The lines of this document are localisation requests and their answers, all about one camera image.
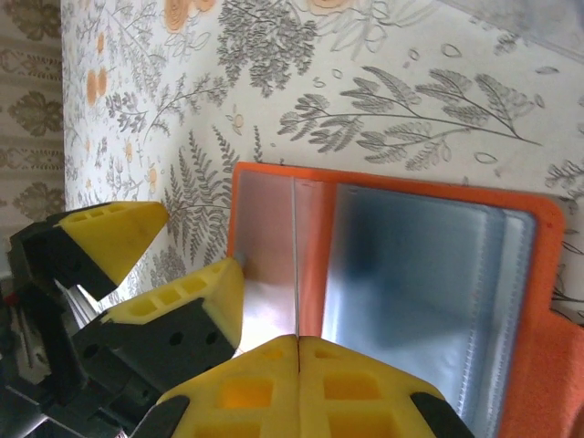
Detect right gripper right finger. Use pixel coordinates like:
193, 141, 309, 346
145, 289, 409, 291
298, 336, 476, 438

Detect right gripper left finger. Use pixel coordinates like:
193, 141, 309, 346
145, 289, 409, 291
146, 335, 302, 438

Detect orange card holder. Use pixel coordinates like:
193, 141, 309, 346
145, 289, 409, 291
230, 161, 584, 438

